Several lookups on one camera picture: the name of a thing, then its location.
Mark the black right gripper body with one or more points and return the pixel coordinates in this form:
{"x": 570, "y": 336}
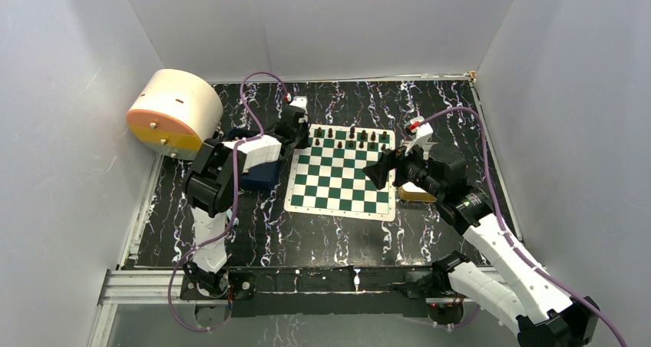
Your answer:
{"x": 414, "y": 167}

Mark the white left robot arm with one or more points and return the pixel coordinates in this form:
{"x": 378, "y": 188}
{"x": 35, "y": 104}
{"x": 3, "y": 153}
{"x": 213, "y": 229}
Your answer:
{"x": 212, "y": 189}

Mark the aluminium rail frame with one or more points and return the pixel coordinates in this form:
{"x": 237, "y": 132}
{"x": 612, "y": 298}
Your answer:
{"x": 140, "y": 286}

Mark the beige rectangular tin tray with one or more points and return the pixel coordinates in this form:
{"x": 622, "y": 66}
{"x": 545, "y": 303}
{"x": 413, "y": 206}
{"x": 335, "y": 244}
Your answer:
{"x": 410, "y": 192}

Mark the cream orange cylindrical drum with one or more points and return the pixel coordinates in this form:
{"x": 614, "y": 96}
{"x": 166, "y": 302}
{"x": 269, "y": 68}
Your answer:
{"x": 175, "y": 113}

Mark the blue square tray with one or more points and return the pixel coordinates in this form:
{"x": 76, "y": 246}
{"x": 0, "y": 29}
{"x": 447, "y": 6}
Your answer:
{"x": 262, "y": 177}

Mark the black base frame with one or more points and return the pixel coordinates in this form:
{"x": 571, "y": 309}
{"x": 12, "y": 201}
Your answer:
{"x": 409, "y": 291}

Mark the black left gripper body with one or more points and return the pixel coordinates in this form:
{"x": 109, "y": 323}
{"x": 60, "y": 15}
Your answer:
{"x": 302, "y": 138}

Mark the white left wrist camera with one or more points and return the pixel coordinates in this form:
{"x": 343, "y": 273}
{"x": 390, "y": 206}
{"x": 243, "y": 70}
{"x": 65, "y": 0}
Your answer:
{"x": 300, "y": 102}

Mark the green white chess board mat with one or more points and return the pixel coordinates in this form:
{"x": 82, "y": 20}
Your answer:
{"x": 329, "y": 181}

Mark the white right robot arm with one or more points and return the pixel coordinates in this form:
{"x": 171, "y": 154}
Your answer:
{"x": 538, "y": 312}

